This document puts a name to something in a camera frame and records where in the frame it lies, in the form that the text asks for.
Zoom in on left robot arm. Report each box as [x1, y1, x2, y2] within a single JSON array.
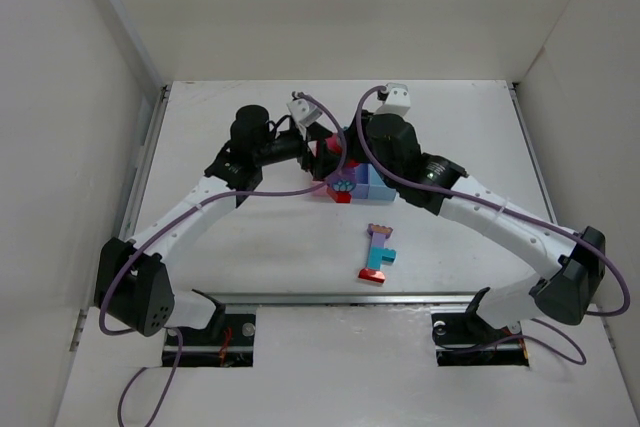
[[94, 93, 346, 337]]

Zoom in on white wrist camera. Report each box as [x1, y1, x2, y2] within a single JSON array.
[[375, 83, 411, 117], [287, 98, 323, 129]]

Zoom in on dark blue bin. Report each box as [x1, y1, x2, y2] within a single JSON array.
[[350, 164, 369, 200]]

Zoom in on aluminium frame rail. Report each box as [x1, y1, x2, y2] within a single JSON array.
[[99, 84, 171, 306]]

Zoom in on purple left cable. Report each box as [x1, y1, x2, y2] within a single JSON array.
[[97, 90, 349, 427]]

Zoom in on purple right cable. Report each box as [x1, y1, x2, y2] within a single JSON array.
[[349, 85, 631, 366]]

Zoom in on purple cable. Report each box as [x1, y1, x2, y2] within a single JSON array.
[[97, 90, 349, 427], [349, 85, 631, 366]]

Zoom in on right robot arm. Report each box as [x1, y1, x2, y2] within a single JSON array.
[[346, 112, 606, 333]]

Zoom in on teal red purple lego stack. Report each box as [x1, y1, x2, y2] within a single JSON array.
[[326, 134, 359, 204]]

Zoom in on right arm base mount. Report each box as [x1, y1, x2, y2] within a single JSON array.
[[431, 312, 529, 367]]

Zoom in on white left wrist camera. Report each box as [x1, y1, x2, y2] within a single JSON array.
[[287, 98, 323, 129]]

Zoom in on purple teal red lego column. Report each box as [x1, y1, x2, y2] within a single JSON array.
[[358, 224, 396, 284]]

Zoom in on light blue bin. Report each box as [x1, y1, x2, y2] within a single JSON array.
[[367, 164, 397, 202]]

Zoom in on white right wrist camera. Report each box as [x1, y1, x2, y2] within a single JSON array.
[[375, 83, 411, 117]]

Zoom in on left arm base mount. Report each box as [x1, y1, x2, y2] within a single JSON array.
[[161, 310, 257, 368]]

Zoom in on pink bin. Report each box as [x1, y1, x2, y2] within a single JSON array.
[[310, 131, 346, 198]]

